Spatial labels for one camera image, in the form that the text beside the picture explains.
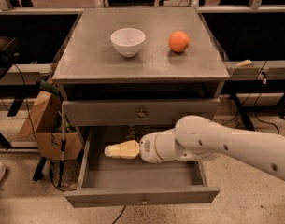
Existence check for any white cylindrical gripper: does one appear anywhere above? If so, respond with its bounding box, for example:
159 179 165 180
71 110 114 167
105 129 178 163

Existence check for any clear plastic water bottle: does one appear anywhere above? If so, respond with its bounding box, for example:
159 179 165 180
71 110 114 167
126 126 139 141

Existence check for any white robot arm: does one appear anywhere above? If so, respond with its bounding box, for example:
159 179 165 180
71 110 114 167
105 116 285 181

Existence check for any open grey middle drawer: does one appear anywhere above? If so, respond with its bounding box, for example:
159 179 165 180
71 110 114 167
65 126 220 208

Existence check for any closed grey top drawer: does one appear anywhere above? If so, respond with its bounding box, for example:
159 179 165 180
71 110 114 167
63 98 220 127

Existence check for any grey wooden drawer cabinet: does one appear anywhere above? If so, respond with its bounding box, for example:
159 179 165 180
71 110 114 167
51 7 231 135

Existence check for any brown cardboard box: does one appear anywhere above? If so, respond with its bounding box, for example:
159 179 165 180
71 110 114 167
16 91 84 161

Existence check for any white ceramic bowl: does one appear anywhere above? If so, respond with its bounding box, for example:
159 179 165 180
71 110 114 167
110 28 146 58

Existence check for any orange fruit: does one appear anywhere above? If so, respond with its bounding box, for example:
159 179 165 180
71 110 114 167
168 31 190 53

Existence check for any small yellow foam piece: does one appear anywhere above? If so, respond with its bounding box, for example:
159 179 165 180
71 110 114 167
236 60 252 67

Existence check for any green handled grabber stick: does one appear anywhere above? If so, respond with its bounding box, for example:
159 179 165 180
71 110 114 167
36 79 67 189

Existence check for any black floor cable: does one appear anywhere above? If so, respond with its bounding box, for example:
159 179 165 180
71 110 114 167
221 77 281 135

